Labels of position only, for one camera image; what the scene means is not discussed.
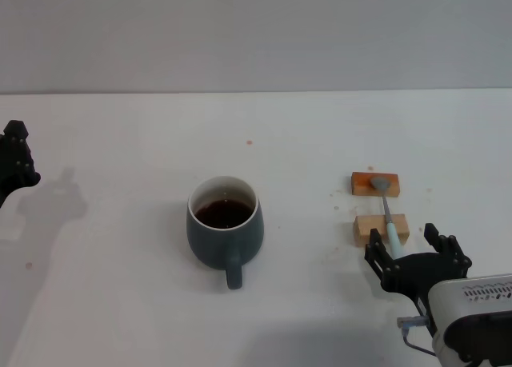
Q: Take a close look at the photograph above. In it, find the reddish brown wooden block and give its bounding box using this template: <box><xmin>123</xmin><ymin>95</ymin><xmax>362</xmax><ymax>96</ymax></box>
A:
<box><xmin>350</xmin><ymin>171</ymin><xmax>401</xmax><ymax>199</ymax></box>

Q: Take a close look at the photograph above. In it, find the grey cable with metal plug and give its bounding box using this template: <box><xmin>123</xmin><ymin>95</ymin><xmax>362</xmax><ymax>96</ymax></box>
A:
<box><xmin>396</xmin><ymin>314</ymin><xmax>437</xmax><ymax>357</ymax></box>

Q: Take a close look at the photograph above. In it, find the dark grey ceramic coffee cup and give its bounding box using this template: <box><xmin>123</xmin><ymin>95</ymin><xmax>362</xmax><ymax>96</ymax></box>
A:
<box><xmin>186</xmin><ymin>176</ymin><xmax>265</xmax><ymax>291</ymax></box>

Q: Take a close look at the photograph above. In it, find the silver vented wrist camera box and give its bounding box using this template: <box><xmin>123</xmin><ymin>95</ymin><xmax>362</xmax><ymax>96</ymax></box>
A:
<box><xmin>426</xmin><ymin>273</ymin><xmax>512</xmax><ymax>367</ymax></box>

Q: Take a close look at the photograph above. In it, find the light wooden block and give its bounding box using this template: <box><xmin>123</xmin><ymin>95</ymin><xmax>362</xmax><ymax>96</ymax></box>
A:
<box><xmin>353</xmin><ymin>213</ymin><xmax>410</xmax><ymax>249</ymax></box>

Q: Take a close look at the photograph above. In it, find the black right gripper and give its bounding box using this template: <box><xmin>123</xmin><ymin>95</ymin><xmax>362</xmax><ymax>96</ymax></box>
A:
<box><xmin>362</xmin><ymin>222</ymin><xmax>472</xmax><ymax>309</ymax></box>

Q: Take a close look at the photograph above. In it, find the light blue handled metal spoon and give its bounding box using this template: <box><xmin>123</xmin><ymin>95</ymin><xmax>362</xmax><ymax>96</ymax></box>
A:
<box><xmin>369</xmin><ymin>176</ymin><xmax>403</xmax><ymax>260</ymax></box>

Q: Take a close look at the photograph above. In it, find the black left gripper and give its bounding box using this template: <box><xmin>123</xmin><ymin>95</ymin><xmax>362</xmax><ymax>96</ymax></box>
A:
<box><xmin>0</xmin><ymin>120</ymin><xmax>42</xmax><ymax>209</ymax></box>

